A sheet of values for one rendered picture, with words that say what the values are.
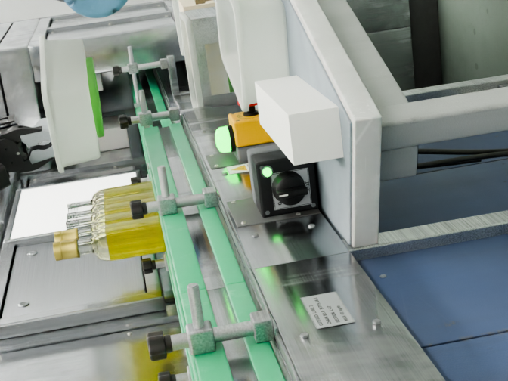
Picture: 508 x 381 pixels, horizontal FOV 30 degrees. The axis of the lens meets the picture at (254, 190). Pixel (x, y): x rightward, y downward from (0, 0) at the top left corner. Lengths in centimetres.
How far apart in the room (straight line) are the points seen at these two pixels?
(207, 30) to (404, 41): 108
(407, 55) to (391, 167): 183
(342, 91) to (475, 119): 17
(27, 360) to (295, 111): 83
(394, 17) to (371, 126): 190
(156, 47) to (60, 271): 101
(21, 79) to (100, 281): 105
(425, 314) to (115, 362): 77
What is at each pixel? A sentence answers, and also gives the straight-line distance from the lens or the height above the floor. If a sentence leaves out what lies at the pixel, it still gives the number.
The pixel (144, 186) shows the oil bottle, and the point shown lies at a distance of 196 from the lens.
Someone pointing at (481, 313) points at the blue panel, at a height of 66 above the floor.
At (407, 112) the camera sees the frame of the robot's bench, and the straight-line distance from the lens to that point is 114.
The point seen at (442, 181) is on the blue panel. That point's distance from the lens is 144.
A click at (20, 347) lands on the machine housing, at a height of 125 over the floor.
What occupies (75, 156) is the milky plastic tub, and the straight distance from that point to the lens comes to 165.
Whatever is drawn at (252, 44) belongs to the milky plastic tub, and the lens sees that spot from 136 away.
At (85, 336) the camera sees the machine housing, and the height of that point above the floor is 113.
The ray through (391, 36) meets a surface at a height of 16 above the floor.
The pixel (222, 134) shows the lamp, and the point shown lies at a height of 84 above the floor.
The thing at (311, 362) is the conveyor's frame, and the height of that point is 86.
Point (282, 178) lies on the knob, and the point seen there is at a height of 80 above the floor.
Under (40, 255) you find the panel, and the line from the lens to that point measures 213.
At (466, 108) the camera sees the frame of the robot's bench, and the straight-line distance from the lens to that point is 115.
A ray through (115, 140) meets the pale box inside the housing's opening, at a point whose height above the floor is 104.
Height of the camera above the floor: 99
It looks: 7 degrees down
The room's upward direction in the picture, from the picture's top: 100 degrees counter-clockwise
